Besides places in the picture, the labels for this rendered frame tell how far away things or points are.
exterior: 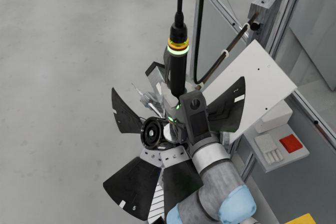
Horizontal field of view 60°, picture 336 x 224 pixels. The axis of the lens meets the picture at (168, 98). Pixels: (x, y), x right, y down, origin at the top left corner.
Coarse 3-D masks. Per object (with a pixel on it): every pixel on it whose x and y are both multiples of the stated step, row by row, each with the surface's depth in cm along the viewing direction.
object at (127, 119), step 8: (112, 88) 125; (112, 96) 127; (112, 104) 129; (120, 104) 122; (120, 112) 125; (128, 112) 118; (120, 120) 129; (128, 120) 122; (136, 120) 116; (120, 128) 133; (128, 128) 128; (136, 128) 122
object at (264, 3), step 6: (258, 0) 111; (264, 0) 111; (270, 0) 111; (252, 6) 110; (258, 6) 109; (264, 6) 108; (270, 6) 109; (252, 12) 112; (264, 12) 109; (270, 12) 114; (258, 18) 112; (264, 18) 111
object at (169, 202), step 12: (168, 168) 97; (180, 168) 97; (192, 168) 97; (168, 180) 95; (180, 180) 94; (192, 180) 94; (168, 192) 93; (180, 192) 92; (192, 192) 92; (168, 204) 91
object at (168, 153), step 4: (172, 148) 102; (176, 148) 102; (180, 148) 102; (184, 148) 102; (160, 152) 102; (164, 152) 102; (168, 152) 102; (172, 152) 102; (176, 152) 102; (180, 152) 102; (184, 152) 102; (160, 156) 101; (164, 156) 101; (168, 156) 101; (176, 156) 101; (180, 156) 101; (184, 156) 101; (164, 160) 100; (168, 160) 100; (172, 160) 100; (176, 160) 100; (180, 160) 100; (184, 160) 100; (164, 164) 99; (168, 164) 99; (172, 164) 99
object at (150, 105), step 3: (132, 84) 138; (135, 87) 136; (138, 90) 134; (138, 93) 133; (141, 93) 132; (150, 102) 126; (150, 105) 125; (153, 105) 124; (150, 108) 125; (153, 108) 123; (156, 111) 122; (156, 114) 121; (159, 114) 120; (162, 117) 119
